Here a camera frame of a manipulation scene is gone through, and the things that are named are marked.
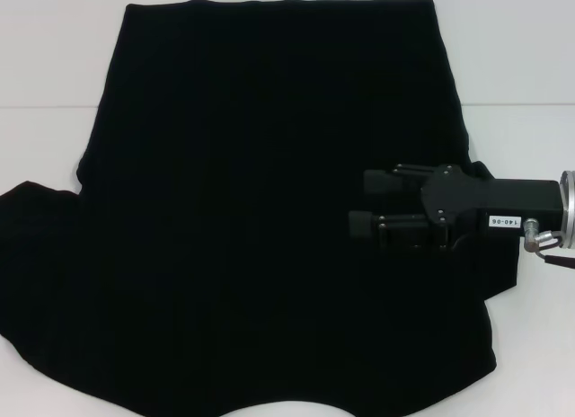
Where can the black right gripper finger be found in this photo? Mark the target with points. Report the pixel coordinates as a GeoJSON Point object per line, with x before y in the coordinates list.
{"type": "Point", "coordinates": [361, 225]}
{"type": "Point", "coordinates": [377, 182]}

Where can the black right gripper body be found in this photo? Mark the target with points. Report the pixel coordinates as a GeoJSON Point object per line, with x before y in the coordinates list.
{"type": "Point", "coordinates": [516, 201]}

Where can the black t-shirt with FREE print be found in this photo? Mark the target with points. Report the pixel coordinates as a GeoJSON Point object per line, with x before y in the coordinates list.
{"type": "Point", "coordinates": [251, 165]}

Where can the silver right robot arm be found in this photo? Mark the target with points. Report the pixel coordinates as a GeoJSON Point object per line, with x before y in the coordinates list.
{"type": "Point", "coordinates": [569, 210]}

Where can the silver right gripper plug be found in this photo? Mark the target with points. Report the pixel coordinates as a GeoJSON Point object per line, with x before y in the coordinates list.
{"type": "Point", "coordinates": [534, 237]}

